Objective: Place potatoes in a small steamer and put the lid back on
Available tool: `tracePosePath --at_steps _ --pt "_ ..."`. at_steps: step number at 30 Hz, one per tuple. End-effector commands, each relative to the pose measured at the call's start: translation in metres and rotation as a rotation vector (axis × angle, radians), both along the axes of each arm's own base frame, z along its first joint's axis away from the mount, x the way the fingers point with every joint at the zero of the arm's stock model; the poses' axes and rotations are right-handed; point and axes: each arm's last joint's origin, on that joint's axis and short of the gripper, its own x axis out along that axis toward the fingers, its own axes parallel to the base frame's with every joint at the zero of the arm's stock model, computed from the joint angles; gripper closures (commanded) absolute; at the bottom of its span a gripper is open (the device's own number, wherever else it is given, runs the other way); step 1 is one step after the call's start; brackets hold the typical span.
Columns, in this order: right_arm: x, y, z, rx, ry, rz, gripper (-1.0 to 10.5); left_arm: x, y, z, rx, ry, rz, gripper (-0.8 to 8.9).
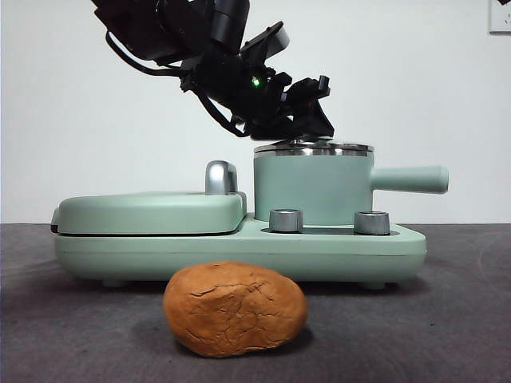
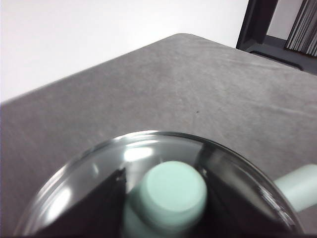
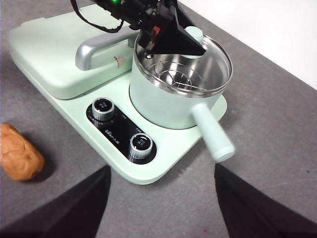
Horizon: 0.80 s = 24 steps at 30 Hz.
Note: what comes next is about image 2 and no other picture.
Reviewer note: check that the black metal frame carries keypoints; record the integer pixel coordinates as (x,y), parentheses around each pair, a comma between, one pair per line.
(257,27)

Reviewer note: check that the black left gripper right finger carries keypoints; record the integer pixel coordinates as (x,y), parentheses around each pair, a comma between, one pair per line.
(232,213)

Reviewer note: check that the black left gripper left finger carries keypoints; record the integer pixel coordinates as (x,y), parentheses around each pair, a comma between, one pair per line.
(99,205)

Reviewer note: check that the grey pleated curtain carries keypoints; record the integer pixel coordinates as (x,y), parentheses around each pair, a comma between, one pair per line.
(304,29)

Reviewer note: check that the glass lid with green knob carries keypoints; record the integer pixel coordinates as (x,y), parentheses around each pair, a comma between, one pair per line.
(173,186)

